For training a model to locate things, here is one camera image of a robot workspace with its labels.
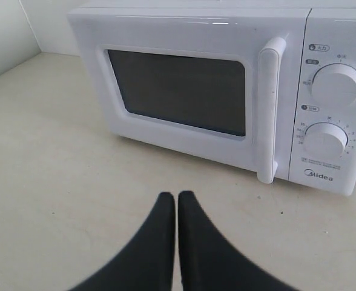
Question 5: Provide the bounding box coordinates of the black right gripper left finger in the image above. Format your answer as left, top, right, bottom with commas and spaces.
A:
73, 192, 175, 290

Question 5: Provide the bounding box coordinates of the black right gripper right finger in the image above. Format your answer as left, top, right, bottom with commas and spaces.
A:
177, 191, 295, 291

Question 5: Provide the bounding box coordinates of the white microwave door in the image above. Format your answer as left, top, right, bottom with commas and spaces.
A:
67, 1, 312, 183

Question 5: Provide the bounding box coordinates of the white Midea microwave oven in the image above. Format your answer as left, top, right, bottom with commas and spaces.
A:
67, 1, 356, 196

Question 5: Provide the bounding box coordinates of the white lower timer knob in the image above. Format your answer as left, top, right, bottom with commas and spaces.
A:
303, 122, 348, 159

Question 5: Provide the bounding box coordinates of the white upper power knob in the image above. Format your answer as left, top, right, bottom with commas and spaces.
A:
311, 64, 356, 108

